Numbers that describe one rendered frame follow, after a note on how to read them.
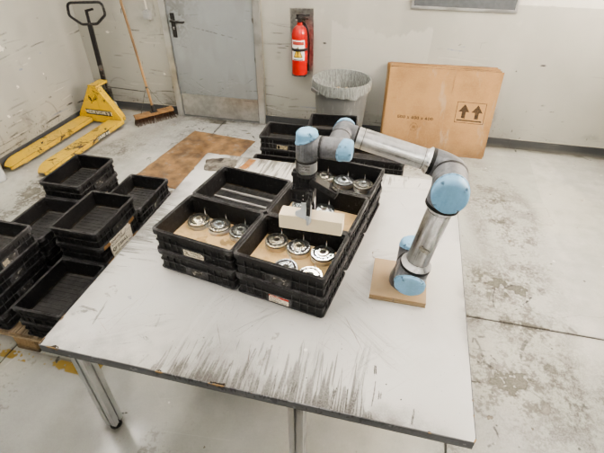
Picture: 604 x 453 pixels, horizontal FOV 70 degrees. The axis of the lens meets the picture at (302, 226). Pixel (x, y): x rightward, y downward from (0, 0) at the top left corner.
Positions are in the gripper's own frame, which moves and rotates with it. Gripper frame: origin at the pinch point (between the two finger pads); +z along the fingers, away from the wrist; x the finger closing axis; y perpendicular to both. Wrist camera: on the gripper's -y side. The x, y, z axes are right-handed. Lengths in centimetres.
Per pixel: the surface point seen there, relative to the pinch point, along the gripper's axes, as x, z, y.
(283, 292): 12.2, 29.9, 8.4
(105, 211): -57, 60, 144
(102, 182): -86, 60, 166
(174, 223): -11, 23, 66
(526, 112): -313, 71, -146
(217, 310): 20, 40, 35
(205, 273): 5, 34, 46
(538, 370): -37, 110, -120
